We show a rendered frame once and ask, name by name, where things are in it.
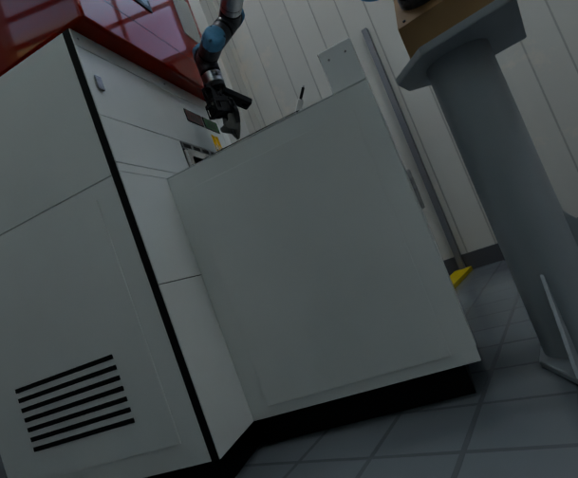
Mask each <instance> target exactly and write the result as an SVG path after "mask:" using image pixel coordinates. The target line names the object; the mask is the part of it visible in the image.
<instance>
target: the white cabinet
mask: <svg viewBox="0 0 578 478"><path fill-rule="evenodd" d="M167 181H168V184H169V186H170V189H171V192H172V195H173V197H174V199H175V202H176V205H177V209H178V212H179V215H180V218H181V220H182V223H183V226H184V228H185V231H186V233H187V236H188V239H189V242H190V244H191V247H192V250H193V253H194V256H195V257H196V262H197V265H198V267H199V270H200V273H201V276H202V279H203V281H204V284H205V286H206V289H207V291H208V294H209V297H210V300H211V303H212V305H213V308H214V312H215V314H216V317H217V320H218V323H219V326H220V328H221V331H222V334H223V337H224V339H225V341H226V344H227V347H228V350H229V352H230V355H231V358H232V361H233V365H234V368H235V371H236V373H237V375H238V378H239V381H240V384H241V386H242V389H243V392H244V395H245V397H246V399H247V402H248V405H249V408H250V410H251V413H252V418H253V421H257V420H259V421H260V424H261V427H262V430H263V432H264V434H265V437H266V440H267V442H268V444H270V443H274V442H278V441H282V440H286V439H290V438H293V437H297V436H301V435H305V434H310V433H314V432H320V431H324V430H328V429H332V428H336V427H340V426H343V425H347V424H351V423H355V422H359V421H363V420H367V419H371V418H375V417H379V416H383V415H387V414H393V413H397V412H401V411H405V410H409V409H413V408H417V407H421V406H425V405H429V404H433V403H437V402H440V401H444V400H448V399H452V398H456V397H460V396H464V395H470V394H474V393H476V391H475V385H474V383H473V379H472V375H471V372H470V368H469V365H468V364H470V363H474V362H477V361H481V358H480V355H479V353H478V351H477V349H476V343H475V339H474V336H473V334H472V331H471V329H470V326H469V324H468V322H467V319H466V317H465V314H464V312H463V309H462V307H461V304H460V302H459V299H458V296H457V293H456V291H455V288H454V286H453V283H452V281H451V278H450V276H449V274H448V271H447V269H446V266H445V264H444V262H443V260H442V257H441V255H440V253H439V250H438V246H437V244H436V241H435V239H434V236H433V234H432V232H431V230H430V228H429V225H428V223H427V220H426V218H425V215H424V213H423V211H422V209H424V208H425V206H424V204H423V201H422V199H421V196H420V193H419V190H418V188H417V185H416V183H415V180H414V178H413V176H412V174H411V172H410V170H409V169H408V170H405V167H404V165H403V162H402V160H401V156H400V154H399V151H398V149H397V147H396V144H395V142H394V140H393V138H392V136H391V134H390V131H389V129H388V127H387V124H386V122H385V120H384V117H383V115H382V112H381V111H380V108H379V106H378V105H377V102H376V100H375V98H374V95H373V93H372V91H371V89H370V86H369V84H368V82H367V79H365V80H363V81H361V82H359V83H356V84H354V85H352V86H350V87H348V88H347V89H346V90H344V91H342V92H340V93H338V94H336V95H334V96H332V97H330V98H328V99H326V100H324V101H321V102H319V103H317V104H315V105H313V106H311V107H310V108H308V109H306V110H304V111H302V112H300V113H298V114H296V115H294V116H292V117H290V118H288V119H286V120H284V121H282V122H280V123H278V124H276V125H274V126H272V127H271V128H269V129H267V130H265V131H263V132H261V133H259V134H257V135H255V136H253V137H251V138H248V139H246V140H244V141H242V142H240V143H238V144H236V145H234V146H233V147H231V148H229V149H228V150H226V151H224V152H222V153H220V154H218V155H216V156H213V157H211V158H209V159H207V160H205V161H203V162H201V163H199V164H197V165H196V166H194V167H192V168H190V169H188V170H186V171H184V172H182V173H180V174H178V175H175V176H173V177H171V178H169V179H168V180H167Z"/></svg>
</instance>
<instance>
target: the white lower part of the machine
mask: <svg viewBox="0 0 578 478"><path fill-rule="evenodd" d="M264 439H265V434H264V432H263V430H262V427H261V424H260V421H259V420H257V421H253V418H252V413H251V410H250V408H249V405H248V402H247V399H246V397H245V395H244V392H243V389H242V386H241V384H240V381H239V378H238V375H237V373H236V371H235V368H234V365H233V361H232V358H231V355H230V352H229V350H228V347H227V344H226V341H225V339H224V337H223V334H222V331H221V328H220V326H219V323H218V320H217V317H216V314H215V312H214V308H213V305H212V303H211V300H210V297H209V294H208V291H207V289H206V286H205V284H204V281H203V279H202V276H201V273H200V270H199V267H198V265H197V262H196V257H195V256H194V253H193V250H192V247H191V244H190V242H189V239H188V236H187V233H186V231H185V228H184V226H183V223H182V220H181V218H180V215H179V212H178V209H177V205H176V202H175V199H174V197H173V195H172V192H171V189H170V186H169V184H168V181H167V179H166V178H160V177H153V176H148V175H137V174H131V173H126V172H116V173H114V174H112V175H111V176H110V177H108V178H107V179H105V180H103V181H101V182H99V183H98V184H96V185H94V186H92V187H90V188H88V189H86V190H85V191H83V192H81V193H78V194H76V195H74V196H73V197H71V198H69V199H67V200H66V201H64V202H62V203H61V204H59V205H57V206H55V207H53V208H51V209H49V210H48V211H45V212H43V213H41V214H39V215H37V216H36V217H34V218H32V219H30V220H28V221H27V222H25V223H24V224H22V225H20V226H18V227H16V228H14V229H12V230H10V231H8V232H6V233H4V234H2V235H1V236H0V455H1V458H2V461H3V465H4V468H5V471H6V474H7V477H8V478H235V476H236V475H237V474H238V472H239V471H240V470H241V469H242V468H243V467H244V465H245V464H246V463H247V462H248V460H249V459H250V458H251V456H252V455H253V453H254V452H255V451H256V449H257V448H258V447H259V445H260V444H261V443H262V441H263V440H264Z"/></svg>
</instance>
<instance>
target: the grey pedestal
mask: <svg viewBox="0 0 578 478"><path fill-rule="evenodd" d="M526 37H527V35H526V32H525V29H524V25H523V21H522V18H521V14H520V10H519V7H518V3H517V0H494V1H493V2H492V3H490V4H489V5H487V6H485V7H484V8H482V9H480V10H478V11H477V12H475V13H474V14H472V15H470V16H469V17H467V18H466V19H464V20H462V21H461V22H459V23H458V24H456V25H454V26H453V27H451V28H449V29H447V30H446V31H444V32H443V33H441V34H440V35H439V36H437V37H436V38H434V39H432V40H431V41H429V42H428V43H426V44H425V45H423V46H421V47H419V49H418V50H417V51H416V53H415V54H414V55H413V57H412V58H411V60H410V61H409V62H408V64H407V65H406V66H405V68H404V69H403V70H402V72H401V74H400V75H399V76H398V78H397V79H396V81H397V84H398V86H400V87H402V88H404V89H406V90H408V91H412V90H416V89H419V88H423V87H425V86H429V85H432V87H433V89H434V92H435V94H436V97H437V99H438V103H439V105H440V107H441V110H442V112H443V115H444V117H445V118H446V121H447V123H448V125H449V128H450V130H451V133H452V135H453V137H454V140H455V142H456V144H457V148H458V150H459V152H460V154H461V157H462V159H463V161H464V164H465V166H466V169H467V171H468V173H469V176H470V178H471V179H472V182H473V184H474V186H475V190H476V193H477V195H478V197H479V200H480V202H481V204H482V207H483V209H484V211H485V213H486V215H487V218H488V220H489V222H490V225H491V227H492V230H493V232H494V236H495V238H496V240H497V243H498V245H499V247H500V249H501V251H502V254H503V256H504V258H505V261H506V263H507V266H508V268H509V270H510V273H511V274H512V276H513V280H514V283H515V285H516V287H517V290H518V292H519V294H520V297H521V299H522V302H523V304H524V305H525V308H526V310H527V312H528V315H529V317H530V319H531V323H532V326H533V328H534V330H535V333H536V335H537V337H538V339H539V341H540V344H541V350H540V358H539V362H540V364H541V366H542V367H544V368H546V369H548V370H550V371H552V372H554V373H555V374H557V375H559V376H561V377H564V378H566V379H568V380H570V381H572V382H574V383H576V384H578V218H576V217H574V216H572V215H571V214H569V213H567V212H565V211H563V210H562V208H561V205H560V203H559V201H558V199H557V196H556V194H555V192H554V189H553V187H552V186H551V184H550V180H549V178H548V175H547V173H546V171H545V169H544V166H543V164H542V162H541V159H540V157H539V155H538V154H537V151H536V149H535V147H534V144H533V142H532V140H531V136H530V134H529V132H528V129H527V127H526V125H525V122H524V121H523V119H522V117H521V114H520V112H519V110H518V107H517V105H516V103H515V101H514V98H513V95H512V92H511V90H510V88H509V87H508V84H507V82H506V80H505V77H504V75H503V73H502V71H501V68H500V66H499V64H498V61H497V59H496V57H495V55H496V54H498V53H499V52H501V51H503V50H505V49H506V48H508V47H510V46H513V45H514V44H516V43H518V42H520V41H522V40H523V39H525V38H526Z"/></svg>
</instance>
